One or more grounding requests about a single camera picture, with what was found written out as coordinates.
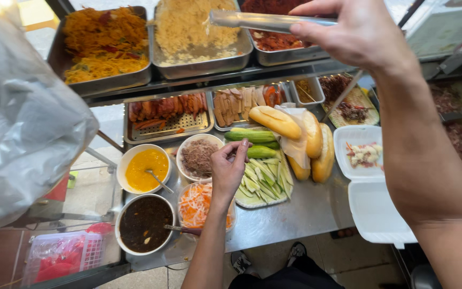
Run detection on glass display case with meat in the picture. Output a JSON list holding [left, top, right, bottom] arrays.
[[427, 75, 462, 174]]

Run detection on large clear plastic bag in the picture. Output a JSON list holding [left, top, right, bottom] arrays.
[[0, 0, 100, 233]]

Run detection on chopped food portion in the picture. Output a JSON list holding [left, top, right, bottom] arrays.
[[345, 141, 383, 169]]

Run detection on slanted metal rod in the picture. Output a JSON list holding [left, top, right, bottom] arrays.
[[321, 70, 364, 123]]

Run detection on person's shoe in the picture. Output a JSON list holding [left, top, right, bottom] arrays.
[[230, 250, 262, 280], [287, 242, 308, 268]]

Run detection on metal tongs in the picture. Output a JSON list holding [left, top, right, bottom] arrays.
[[209, 9, 338, 35]]

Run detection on steel tray of sliced meat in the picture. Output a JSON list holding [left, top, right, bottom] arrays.
[[210, 83, 292, 132]]

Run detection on person's right shoe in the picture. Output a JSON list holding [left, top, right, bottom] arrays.
[[287, 242, 308, 268]]

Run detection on metal cart frame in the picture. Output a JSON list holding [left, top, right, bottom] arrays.
[[70, 130, 126, 222]]

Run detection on white bowl of dark sauce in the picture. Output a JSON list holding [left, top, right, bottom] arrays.
[[114, 193, 177, 257]]

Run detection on person's left shoe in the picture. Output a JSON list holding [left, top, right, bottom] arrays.
[[230, 250, 262, 280]]

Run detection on perforated steel tray with sausages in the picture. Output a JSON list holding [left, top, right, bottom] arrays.
[[123, 92, 215, 145]]

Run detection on white bowl of brown pate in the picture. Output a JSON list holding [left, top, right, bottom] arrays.
[[176, 133, 226, 183]]

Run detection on white foam takeaway box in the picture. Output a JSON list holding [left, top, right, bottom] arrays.
[[333, 125, 418, 250]]

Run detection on golden baguette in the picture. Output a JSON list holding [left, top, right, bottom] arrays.
[[301, 110, 323, 159], [311, 122, 335, 184], [287, 154, 311, 181], [249, 105, 302, 140]]

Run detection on person's black trousers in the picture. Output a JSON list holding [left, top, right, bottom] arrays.
[[228, 257, 346, 289]]

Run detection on metal spoon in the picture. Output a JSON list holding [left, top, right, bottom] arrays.
[[144, 168, 175, 195]]

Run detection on person's right hand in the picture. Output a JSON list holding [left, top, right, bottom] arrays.
[[289, 0, 418, 77]]

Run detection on woven tray of shredded meat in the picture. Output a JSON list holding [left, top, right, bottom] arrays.
[[318, 73, 380, 129]]

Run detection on pink plastic basket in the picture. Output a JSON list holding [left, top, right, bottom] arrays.
[[21, 222, 114, 288]]

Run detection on steel tray of yellow shreds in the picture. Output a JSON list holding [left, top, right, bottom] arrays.
[[150, 0, 255, 80]]

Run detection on steel tray of orange shreds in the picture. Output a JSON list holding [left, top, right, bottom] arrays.
[[47, 6, 153, 97]]

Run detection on white bowl of yellow sauce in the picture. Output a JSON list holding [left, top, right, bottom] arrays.
[[116, 143, 173, 196]]

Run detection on clear tub of pickled carrot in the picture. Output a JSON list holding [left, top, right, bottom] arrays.
[[177, 179, 238, 238]]

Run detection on person's left hand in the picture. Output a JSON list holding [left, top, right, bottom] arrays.
[[210, 138, 252, 202]]

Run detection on white plate of cucumber sticks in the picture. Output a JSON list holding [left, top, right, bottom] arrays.
[[234, 150, 295, 210]]

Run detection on steel tray of red food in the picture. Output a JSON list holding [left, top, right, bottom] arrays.
[[239, 0, 332, 67]]

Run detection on steel shelf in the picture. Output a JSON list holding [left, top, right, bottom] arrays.
[[82, 58, 361, 108]]

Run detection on small square steel container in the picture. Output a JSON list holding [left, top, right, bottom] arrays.
[[289, 77, 326, 110]]

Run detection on spoon with dark handle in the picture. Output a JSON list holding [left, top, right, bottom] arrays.
[[163, 223, 203, 237]]

